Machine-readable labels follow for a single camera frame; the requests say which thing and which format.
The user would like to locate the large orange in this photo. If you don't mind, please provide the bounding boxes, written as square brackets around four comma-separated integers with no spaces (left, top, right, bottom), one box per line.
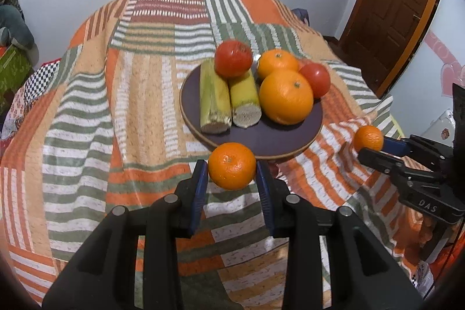
[259,69,314,125]
[257,49,300,80]

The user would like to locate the small tangerine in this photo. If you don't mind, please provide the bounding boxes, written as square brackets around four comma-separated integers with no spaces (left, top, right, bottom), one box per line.
[353,125,384,153]
[208,142,257,191]

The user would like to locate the red tomato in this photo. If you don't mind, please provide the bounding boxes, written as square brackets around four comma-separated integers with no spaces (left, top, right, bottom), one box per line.
[214,40,254,79]
[298,62,331,99]

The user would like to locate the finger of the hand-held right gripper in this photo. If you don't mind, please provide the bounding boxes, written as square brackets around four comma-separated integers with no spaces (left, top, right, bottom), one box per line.
[358,148,448,188]
[380,136,451,165]

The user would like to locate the checkered cloth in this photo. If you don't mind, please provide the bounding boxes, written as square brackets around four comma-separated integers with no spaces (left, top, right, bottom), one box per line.
[22,60,62,100]

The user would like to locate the green cardboard box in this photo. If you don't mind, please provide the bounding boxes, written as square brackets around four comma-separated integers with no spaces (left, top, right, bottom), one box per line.
[0,45,35,114]

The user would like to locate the floral cloth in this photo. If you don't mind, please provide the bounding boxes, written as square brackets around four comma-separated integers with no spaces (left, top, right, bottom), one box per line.
[0,92,23,141]

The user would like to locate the orange wooden door frame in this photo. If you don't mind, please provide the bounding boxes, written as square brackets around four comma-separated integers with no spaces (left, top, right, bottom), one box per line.
[376,0,447,100]

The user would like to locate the white plastic case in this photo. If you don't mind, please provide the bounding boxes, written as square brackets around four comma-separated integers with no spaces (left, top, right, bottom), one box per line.
[421,110,455,148]

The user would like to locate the long sugarcane piece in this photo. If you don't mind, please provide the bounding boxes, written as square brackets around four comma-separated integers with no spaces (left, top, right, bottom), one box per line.
[199,59,232,135]

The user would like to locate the striped patchwork blanket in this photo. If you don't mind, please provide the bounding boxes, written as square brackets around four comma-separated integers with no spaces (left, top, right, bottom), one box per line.
[0,0,437,310]

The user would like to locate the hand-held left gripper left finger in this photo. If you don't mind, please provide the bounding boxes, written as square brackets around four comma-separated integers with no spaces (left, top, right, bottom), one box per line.
[42,160,209,310]

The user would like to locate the purple plate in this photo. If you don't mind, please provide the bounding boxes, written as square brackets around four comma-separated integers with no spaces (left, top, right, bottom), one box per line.
[180,56,324,160]

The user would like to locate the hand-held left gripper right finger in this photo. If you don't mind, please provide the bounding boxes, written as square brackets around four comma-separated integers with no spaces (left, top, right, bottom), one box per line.
[256,160,424,310]

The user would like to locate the brown wooden door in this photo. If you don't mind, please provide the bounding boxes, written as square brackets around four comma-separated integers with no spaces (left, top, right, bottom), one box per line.
[339,0,442,87]

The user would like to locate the short sugarcane piece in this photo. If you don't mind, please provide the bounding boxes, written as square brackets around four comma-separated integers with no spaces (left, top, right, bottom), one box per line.
[228,69,261,128]

